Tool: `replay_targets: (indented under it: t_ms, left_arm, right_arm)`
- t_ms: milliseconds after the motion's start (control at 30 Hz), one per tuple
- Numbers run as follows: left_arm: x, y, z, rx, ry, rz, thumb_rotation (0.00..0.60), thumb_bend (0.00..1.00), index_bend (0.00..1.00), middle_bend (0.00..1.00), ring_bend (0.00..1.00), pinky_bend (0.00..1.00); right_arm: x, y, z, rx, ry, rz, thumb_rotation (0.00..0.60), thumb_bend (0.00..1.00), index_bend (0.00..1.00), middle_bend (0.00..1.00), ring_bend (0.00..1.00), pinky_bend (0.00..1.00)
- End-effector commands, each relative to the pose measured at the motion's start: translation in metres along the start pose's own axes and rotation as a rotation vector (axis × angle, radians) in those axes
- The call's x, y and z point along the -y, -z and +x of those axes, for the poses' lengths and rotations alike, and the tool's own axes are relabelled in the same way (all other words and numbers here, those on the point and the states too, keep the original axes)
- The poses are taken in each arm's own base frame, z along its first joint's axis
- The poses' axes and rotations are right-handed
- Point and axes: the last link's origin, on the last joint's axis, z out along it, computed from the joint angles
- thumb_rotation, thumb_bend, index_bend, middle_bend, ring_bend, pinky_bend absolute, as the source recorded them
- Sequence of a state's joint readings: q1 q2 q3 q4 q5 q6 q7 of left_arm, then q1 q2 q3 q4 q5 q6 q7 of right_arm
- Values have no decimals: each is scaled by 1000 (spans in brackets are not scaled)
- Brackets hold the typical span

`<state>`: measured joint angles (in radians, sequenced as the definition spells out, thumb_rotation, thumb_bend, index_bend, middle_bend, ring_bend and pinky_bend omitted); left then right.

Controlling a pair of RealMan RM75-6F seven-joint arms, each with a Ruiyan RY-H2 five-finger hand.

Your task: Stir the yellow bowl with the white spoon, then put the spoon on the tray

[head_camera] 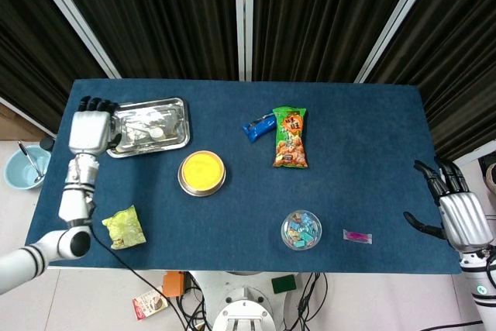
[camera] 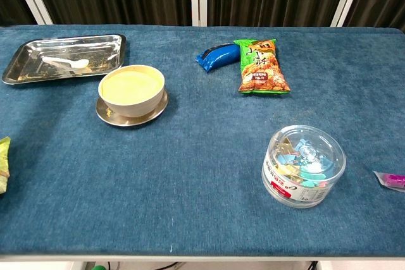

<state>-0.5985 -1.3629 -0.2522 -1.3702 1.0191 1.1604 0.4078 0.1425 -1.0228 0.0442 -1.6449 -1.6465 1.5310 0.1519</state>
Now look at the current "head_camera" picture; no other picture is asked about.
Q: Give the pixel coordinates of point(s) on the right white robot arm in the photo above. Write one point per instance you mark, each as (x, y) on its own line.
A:
(482, 292)

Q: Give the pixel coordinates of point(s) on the small white object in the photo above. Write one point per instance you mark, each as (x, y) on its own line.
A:
(157, 133)

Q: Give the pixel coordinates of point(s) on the yellow-green crumpled snack bag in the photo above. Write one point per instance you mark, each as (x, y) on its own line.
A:
(124, 228)

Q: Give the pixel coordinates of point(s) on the black pleated curtain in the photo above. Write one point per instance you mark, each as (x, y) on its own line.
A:
(155, 17)
(325, 17)
(31, 56)
(457, 56)

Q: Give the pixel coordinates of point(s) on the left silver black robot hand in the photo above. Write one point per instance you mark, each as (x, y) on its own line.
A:
(89, 131)

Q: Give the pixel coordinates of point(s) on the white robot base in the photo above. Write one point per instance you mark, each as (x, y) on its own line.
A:
(244, 307)

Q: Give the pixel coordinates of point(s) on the light blue plastic bowl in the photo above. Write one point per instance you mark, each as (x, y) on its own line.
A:
(19, 172)

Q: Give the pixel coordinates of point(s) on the dark green block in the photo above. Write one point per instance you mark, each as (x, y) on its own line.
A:
(283, 283)

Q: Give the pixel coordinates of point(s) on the white frame post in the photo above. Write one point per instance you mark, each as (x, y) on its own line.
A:
(73, 17)
(399, 17)
(244, 17)

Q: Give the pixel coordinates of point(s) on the orange device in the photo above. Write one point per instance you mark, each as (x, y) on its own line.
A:
(174, 284)

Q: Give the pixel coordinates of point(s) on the small printed food packet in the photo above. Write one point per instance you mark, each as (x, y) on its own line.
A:
(150, 304)

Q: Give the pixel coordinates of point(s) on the green orange snack bag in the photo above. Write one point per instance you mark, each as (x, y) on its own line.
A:
(290, 141)

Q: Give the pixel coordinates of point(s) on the blue snack packet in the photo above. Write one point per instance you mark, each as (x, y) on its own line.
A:
(259, 129)

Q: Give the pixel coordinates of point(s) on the clear bowl of candies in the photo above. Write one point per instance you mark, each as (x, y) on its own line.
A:
(301, 230)

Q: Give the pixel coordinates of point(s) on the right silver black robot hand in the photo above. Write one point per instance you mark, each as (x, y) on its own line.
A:
(465, 222)

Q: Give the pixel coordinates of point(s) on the black round object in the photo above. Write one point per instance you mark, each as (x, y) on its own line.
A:
(47, 144)

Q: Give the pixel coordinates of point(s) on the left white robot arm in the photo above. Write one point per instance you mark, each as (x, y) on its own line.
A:
(73, 207)

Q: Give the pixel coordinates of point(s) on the pink sachet in clear wrapper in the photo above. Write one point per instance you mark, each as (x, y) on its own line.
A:
(357, 236)

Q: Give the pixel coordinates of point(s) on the beige bowl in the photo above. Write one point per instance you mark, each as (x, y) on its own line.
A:
(202, 170)

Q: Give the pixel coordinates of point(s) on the orange bowl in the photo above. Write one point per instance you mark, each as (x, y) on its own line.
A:
(203, 194)

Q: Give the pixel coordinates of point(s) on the blue table cloth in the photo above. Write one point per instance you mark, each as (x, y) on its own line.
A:
(252, 199)

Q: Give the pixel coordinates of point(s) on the silver metal tray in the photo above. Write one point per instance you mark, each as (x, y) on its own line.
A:
(170, 114)

